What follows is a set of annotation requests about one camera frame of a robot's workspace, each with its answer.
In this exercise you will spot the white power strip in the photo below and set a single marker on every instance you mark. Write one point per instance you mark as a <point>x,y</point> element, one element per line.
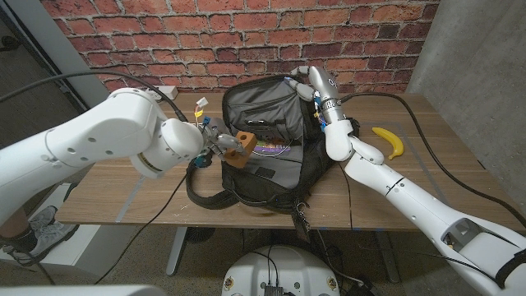
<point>164,91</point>

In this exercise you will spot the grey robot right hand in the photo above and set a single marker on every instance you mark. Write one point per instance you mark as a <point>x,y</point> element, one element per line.
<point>318,84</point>

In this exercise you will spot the person beside the table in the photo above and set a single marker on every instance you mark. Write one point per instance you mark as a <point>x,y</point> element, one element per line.
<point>14,230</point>

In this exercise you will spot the purple and green flat box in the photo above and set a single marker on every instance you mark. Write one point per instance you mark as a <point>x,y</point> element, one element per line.
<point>273,147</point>

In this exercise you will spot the black luggage tag with keyring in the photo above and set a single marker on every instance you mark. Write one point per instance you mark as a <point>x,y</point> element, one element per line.
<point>302,222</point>

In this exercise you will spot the brown brick shaped block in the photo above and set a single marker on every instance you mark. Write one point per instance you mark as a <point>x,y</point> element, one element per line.
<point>241,150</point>

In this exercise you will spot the black fabric backpack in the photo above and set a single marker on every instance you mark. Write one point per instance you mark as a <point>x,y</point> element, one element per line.
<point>267,164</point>

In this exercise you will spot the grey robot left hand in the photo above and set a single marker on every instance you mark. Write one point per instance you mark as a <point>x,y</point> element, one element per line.
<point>220,141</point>

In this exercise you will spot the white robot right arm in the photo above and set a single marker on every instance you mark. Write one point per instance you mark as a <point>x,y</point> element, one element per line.
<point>411,197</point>

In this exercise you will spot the grey sneaker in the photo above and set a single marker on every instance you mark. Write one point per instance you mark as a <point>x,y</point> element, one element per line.
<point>49,238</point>
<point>43,215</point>

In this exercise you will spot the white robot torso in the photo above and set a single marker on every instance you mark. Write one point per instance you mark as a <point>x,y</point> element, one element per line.
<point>283,271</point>

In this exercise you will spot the yellow banana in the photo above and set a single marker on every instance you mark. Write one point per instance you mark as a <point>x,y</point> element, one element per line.
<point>392,140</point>

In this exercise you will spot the grey metal table leg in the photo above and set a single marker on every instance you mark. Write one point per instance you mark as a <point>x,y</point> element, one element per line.
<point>176,251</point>
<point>387,255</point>

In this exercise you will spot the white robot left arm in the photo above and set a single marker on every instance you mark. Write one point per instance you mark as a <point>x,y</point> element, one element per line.
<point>94,140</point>

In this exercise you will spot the printed brick wall backdrop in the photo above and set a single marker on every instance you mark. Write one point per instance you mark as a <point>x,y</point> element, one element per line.
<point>205,41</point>

